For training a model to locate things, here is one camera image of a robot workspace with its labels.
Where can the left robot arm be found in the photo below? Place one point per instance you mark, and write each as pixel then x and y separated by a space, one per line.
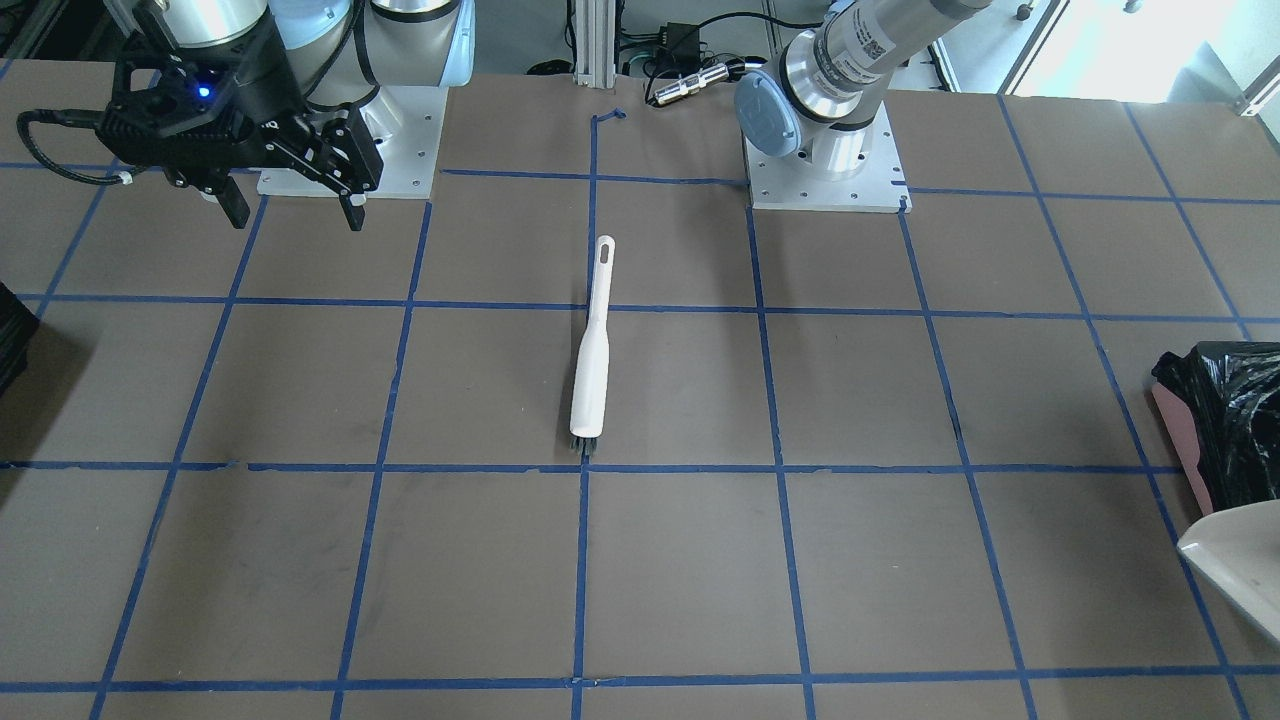
pixel 816 101

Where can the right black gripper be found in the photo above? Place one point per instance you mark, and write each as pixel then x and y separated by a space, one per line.
pixel 262 93

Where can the white dustpan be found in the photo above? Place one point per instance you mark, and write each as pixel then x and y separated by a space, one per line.
pixel 1237 551

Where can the white hand brush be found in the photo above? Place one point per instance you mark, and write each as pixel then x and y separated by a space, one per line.
pixel 592 362

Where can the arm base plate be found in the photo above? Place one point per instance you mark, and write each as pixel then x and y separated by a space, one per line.
pixel 406 124
pixel 830 180

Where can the bin with black bag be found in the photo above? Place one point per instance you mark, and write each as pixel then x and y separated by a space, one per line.
pixel 18 327
pixel 1220 406

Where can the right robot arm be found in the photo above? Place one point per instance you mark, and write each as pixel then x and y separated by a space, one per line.
pixel 341 52

